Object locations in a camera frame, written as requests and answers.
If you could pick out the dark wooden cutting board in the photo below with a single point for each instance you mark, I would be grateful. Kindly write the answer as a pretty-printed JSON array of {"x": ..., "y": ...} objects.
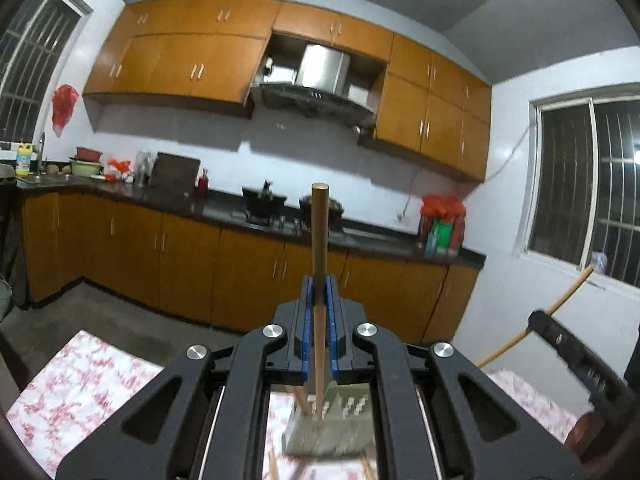
[{"x": 175, "y": 172}]

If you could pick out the black kitchen countertop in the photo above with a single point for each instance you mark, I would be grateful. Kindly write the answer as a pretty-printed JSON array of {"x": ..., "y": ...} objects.
[{"x": 225, "y": 207}]

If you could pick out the pink floral tablecloth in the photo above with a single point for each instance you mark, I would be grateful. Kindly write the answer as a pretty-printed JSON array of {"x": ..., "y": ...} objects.
[{"x": 85, "y": 390}]

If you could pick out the gas stove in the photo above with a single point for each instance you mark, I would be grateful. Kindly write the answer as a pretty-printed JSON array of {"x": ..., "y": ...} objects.
[{"x": 270, "y": 221}]

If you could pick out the wooden lower kitchen cabinets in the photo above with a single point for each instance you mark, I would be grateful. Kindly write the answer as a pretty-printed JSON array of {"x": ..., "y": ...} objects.
[{"x": 190, "y": 265}]

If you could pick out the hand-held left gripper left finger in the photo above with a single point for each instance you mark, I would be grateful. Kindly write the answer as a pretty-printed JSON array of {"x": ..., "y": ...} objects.
[{"x": 309, "y": 330}]

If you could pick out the white packet on windowsill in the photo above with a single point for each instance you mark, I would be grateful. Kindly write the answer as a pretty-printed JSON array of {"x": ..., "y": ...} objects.
[{"x": 598, "y": 261}]

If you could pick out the large barred sliding window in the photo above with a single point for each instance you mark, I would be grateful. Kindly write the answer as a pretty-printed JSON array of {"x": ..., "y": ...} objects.
[{"x": 575, "y": 180}]

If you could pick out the black wok with lid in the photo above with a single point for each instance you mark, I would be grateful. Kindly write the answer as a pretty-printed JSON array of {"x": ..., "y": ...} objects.
[{"x": 336, "y": 207}]

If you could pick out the wooden upper kitchen cabinets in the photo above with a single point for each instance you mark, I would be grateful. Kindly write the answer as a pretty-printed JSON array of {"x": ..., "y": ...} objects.
[{"x": 200, "y": 65}]

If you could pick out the red plastic bag on wall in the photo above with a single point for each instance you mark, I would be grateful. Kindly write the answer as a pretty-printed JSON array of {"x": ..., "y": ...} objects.
[{"x": 65, "y": 107}]

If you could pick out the red bag on countertop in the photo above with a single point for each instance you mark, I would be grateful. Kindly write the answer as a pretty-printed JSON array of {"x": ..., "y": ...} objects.
[{"x": 120, "y": 167}]

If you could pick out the red bottle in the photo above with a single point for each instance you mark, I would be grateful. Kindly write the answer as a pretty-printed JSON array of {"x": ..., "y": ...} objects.
[{"x": 202, "y": 184}]

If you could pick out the steel range hood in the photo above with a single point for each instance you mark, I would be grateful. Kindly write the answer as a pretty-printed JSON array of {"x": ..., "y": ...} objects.
[{"x": 320, "y": 77}]

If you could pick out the green plastic basin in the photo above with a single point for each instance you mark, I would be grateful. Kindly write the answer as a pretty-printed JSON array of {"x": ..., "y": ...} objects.
[{"x": 86, "y": 167}]

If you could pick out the barred window beside sink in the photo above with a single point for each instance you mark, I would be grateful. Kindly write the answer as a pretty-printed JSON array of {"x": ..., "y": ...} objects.
[{"x": 35, "y": 60}]

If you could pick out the wooden kitchen cabinets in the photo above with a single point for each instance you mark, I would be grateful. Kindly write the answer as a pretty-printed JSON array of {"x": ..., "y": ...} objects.
[
  {"x": 200, "y": 65},
  {"x": 190, "y": 265}
]

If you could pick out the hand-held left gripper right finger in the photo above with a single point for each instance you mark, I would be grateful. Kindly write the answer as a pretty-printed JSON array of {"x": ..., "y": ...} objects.
[{"x": 334, "y": 330}]

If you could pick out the yellow dish soap bottle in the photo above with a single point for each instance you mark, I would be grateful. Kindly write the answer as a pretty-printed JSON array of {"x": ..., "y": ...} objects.
[{"x": 24, "y": 160}]

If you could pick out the metal sink faucet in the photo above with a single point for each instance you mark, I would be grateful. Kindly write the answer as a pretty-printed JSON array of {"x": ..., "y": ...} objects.
[{"x": 41, "y": 152}]

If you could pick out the wooden chopstick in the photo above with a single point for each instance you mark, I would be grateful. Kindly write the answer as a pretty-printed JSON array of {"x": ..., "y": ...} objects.
[
  {"x": 273, "y": 466},
  {"x": 368, "y": 467},
  {"x": 320, "y": 240},
  {"x": 570, "y": 292},
  {"x": 300, "y": 401}
]

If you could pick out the beige perforated chopstick holder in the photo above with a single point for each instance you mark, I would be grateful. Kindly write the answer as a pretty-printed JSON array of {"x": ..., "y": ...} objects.
[{"x": 345, "y": 425}]

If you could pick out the red plastic basin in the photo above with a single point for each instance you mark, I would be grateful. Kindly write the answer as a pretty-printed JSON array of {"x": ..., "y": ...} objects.
[{"x": 87, "y": 152}]

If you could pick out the clear glass jar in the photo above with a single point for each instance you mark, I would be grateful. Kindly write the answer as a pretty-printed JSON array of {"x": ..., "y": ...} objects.
[{"x": 143, "y": 167}]

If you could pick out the black wok with utensil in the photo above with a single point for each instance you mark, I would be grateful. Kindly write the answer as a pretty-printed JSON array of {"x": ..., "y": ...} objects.
[{"x": 264, "y": 200}]

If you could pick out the red bag of bottles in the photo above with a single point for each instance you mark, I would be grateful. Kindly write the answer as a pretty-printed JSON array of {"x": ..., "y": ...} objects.
[{"x": 442, "y": 225}]

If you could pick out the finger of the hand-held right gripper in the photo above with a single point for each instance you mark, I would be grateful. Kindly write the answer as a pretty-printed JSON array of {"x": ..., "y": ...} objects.
[{"x": 575, "y": 355}]

